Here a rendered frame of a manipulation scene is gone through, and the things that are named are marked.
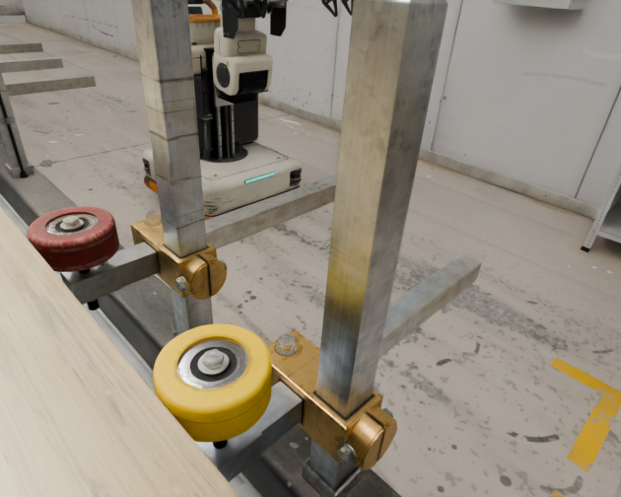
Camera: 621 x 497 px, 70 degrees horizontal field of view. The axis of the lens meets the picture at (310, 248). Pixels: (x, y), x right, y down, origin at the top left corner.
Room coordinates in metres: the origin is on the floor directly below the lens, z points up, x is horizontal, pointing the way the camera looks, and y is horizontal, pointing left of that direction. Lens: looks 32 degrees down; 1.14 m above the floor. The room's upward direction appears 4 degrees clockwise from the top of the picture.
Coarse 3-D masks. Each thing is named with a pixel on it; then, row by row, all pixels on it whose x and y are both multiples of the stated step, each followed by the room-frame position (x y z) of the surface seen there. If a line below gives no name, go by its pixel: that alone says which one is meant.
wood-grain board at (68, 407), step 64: (0, 256) 0.33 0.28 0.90; (0, 320) 0.24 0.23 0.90; (64, 320) 0.25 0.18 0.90; (0, 384) 0.19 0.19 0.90; (64, 384) 0.19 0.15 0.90; (128, 384) 0.19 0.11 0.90; (0, 448) 0.14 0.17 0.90; (64, 448) 0.15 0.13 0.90; (128, 448) 0.15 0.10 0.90; (192, 448) 0.15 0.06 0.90
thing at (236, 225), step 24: (288, 192) 0.62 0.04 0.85; (312, 192) 0.62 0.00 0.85; (240, 216) 0.53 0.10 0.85; (264, 216) 0.55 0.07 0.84; (288, 216) 0.58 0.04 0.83; (216, 240) 0.49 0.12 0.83; (120, 264) 0.40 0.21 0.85; (144, 264) 0.42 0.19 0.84; (72, 288) 0.36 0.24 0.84; (96, 288) 0.37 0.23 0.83; (120, 288) 0.39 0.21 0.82
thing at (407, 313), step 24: (456, 264) 0.50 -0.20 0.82; (480, 264) 0.50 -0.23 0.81; (432, 288) 0.44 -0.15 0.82; (456, 288) 0.46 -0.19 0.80; (408, 312) 0.39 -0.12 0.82; (432, 312) 0.42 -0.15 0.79; (384, 336) 0.35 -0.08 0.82; (288, 408) 0.25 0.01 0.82; (264, 432) 0.23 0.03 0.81; (216, 456) 0.20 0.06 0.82; (240, 456) 0.21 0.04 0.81
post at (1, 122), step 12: (0, 72) 0.94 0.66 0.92; (0, 84) 0.93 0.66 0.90; (0, 96) 0.92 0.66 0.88; (0, 108) 0.92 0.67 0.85; (0, 120) 0.92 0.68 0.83; (12, 120) 0.93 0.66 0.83; (0, 132) 0.91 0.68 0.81; (12, 132) 0.92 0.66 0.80; (12, 144) 0.92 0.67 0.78; (12, 156) 0.92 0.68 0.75; (24, 156) 0.93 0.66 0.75; (12, 168) 0.91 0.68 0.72; (24, 168) 0.93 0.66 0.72
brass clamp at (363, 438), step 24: (288, 360) 0.29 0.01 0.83; (312, 360) 0.30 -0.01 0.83; (288, 384) 0.27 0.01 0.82; (312, 384) 0.27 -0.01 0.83; (312, 408) 0.25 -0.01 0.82; (360, 408) 0.25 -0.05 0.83; (384, 408) 0.26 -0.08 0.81; (312, 432) 0.25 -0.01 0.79; (336, 432) 0.23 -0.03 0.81; (360, 432) 0.23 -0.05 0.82; (384, 432) 0.23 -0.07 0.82; (336, 456) 0.23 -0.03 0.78; (360, 456) 0.21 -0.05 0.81
